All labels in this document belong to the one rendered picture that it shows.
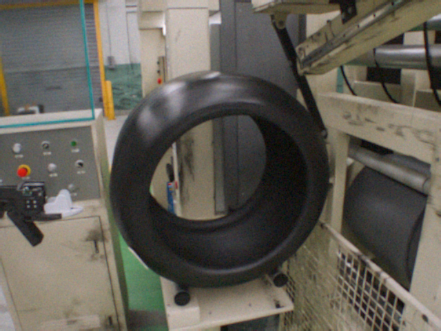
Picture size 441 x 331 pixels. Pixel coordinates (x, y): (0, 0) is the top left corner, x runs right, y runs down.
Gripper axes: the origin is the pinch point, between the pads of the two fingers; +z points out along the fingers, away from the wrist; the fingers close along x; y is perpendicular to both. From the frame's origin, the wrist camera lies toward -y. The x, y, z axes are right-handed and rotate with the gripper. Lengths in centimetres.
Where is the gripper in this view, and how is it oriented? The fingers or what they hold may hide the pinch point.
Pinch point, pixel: (78, 212)
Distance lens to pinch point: 95.1
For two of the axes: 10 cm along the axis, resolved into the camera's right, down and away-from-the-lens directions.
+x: -2.4, -2.9, 9.3
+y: 0.9, -9.6, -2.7
